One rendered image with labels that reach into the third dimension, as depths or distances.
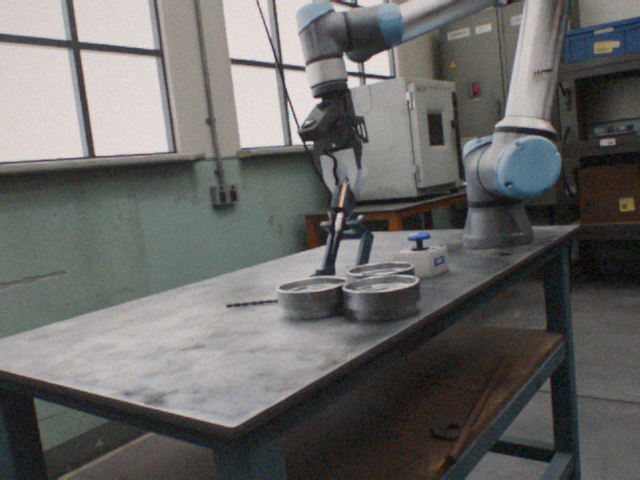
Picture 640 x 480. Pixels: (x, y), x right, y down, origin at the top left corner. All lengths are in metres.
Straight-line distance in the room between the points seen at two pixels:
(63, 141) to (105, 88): 0.31
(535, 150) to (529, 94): 0.11
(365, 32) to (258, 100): 2.21
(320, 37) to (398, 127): 2.06
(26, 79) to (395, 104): 1.73
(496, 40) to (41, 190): 3.48
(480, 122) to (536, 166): 3.64
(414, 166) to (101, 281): 1.63
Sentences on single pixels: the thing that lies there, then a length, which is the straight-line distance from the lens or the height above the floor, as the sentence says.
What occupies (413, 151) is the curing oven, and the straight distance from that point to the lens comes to 3.13.
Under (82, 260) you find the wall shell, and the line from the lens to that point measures 2.45.
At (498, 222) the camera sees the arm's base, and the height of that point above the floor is 0.85.
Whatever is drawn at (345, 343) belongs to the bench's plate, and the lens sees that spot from 0.70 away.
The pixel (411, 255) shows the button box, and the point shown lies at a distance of 1.03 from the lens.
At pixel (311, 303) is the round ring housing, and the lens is 0.82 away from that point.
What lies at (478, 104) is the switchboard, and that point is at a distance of 4.81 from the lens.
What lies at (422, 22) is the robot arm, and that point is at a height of 1.28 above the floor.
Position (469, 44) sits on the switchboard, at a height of 1.82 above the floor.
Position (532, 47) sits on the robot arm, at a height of 1.19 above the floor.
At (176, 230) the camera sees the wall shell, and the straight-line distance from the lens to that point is 2.72.
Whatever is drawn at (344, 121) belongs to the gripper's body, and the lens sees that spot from 1.09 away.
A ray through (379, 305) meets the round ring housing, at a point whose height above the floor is 0.82.
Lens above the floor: 1.00
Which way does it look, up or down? 6 degrees down
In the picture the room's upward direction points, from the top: 7 degrees counter-clockwise
